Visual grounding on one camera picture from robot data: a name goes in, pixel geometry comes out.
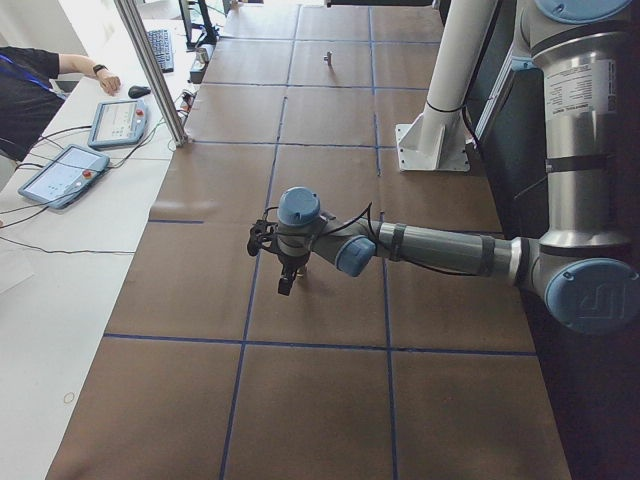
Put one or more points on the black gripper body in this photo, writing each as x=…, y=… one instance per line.
x=289, y=262

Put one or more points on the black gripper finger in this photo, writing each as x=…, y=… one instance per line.
x=285, y=283

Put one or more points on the operator forearm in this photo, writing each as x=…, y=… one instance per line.
x=74, y=63

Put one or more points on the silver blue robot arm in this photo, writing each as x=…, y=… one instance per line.
x=577, y=267

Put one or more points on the operator hand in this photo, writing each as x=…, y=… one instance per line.
x=109, y=82

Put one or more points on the white pillar with base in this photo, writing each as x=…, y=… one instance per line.
x=435, y=140

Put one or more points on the upper teach pendant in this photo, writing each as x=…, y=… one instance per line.
x=118, y=123

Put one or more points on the teach pendant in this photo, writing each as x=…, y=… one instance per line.
x=66, y=178
x=118, y=123

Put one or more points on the small metal cup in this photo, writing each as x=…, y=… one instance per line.
x=202, y=55

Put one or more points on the black computer mouse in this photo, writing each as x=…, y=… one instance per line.
x=137, y=91

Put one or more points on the lower teach pendant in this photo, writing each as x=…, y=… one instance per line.
x=66, y=178

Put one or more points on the black monitor stand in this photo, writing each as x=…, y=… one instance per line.
x=199, y=30

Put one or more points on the black keyboard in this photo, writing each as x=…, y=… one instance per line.
x=160, y=41

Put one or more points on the operator black shirt torso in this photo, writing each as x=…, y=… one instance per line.
x=28, y=101

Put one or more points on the aluminium frame post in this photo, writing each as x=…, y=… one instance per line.
x=136, y=30

